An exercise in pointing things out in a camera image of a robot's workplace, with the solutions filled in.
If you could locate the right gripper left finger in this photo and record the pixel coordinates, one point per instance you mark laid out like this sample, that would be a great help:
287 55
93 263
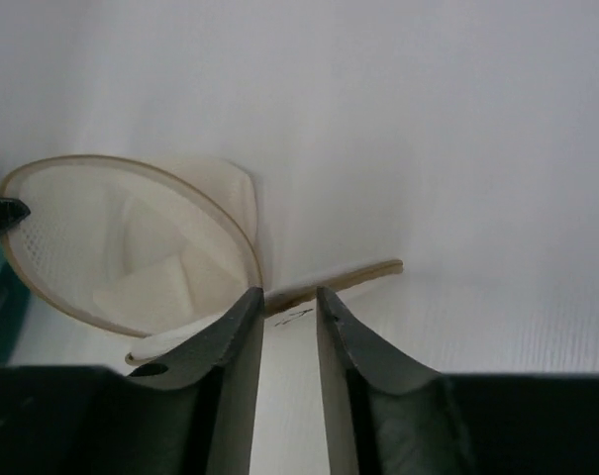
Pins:
201 412

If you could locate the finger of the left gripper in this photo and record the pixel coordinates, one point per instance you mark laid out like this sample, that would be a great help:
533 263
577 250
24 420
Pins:
12 212

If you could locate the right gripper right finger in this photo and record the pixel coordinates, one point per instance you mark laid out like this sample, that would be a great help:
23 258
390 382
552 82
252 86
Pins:
384 412

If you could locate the beige mesh laundry bag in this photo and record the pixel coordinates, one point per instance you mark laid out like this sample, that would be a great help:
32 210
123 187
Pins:
150 249

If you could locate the teal plastic basket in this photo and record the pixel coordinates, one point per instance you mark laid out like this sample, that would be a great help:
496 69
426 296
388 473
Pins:
14 304

